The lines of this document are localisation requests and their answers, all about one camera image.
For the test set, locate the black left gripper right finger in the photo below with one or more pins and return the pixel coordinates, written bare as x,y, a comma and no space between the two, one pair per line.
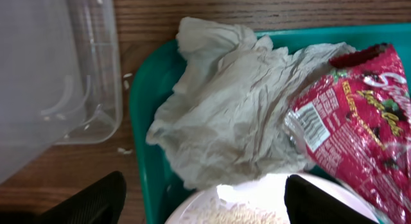
311,204

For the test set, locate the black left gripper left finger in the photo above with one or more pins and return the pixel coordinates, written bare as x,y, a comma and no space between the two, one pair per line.
100,203

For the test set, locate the large white plate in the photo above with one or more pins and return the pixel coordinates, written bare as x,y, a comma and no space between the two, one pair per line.
266,193

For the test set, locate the red snack wrapper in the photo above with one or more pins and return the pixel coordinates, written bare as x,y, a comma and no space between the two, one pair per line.
354,123

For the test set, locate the white napkin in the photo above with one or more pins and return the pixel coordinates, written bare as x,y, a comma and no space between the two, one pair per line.
223,124

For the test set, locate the pile of rice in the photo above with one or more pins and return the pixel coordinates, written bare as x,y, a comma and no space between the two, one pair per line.
218,213

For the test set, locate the clear plastic bin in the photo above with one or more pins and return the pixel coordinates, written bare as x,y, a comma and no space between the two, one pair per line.
60,77

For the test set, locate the teal serving tray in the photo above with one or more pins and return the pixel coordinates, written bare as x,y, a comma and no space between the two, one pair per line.
162,189

